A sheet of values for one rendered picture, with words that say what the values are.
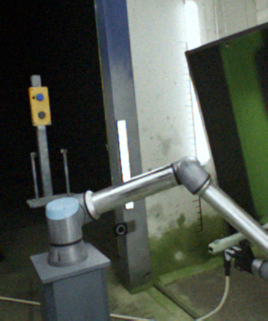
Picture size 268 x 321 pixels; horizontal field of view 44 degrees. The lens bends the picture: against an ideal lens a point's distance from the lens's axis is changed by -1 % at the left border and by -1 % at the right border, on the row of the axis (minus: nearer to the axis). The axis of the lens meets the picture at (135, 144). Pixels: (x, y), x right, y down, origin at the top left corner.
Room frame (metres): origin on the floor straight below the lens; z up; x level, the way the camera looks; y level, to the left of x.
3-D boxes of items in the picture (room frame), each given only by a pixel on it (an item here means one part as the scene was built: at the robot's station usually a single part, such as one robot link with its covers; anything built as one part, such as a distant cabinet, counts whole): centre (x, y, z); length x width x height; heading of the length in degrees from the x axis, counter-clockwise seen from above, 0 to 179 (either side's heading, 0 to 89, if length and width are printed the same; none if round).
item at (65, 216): (1.53, 0.36, 0.83); 0.17 x 0.15 x 0.18; 170
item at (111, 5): (2.47, 0.09, 1.14); 0.18 x 0.18 x 2.29; 26
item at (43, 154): (2.36, 0.66, 0.82); 0.06 x 0.06 x 1.64; 26
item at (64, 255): (1.52, 0.36, 0.69); 0.19 x 0.19 x 0.10
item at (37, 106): (2.31, 0.63, 1.42); 0.12 x 0.06 x 0.26; 116
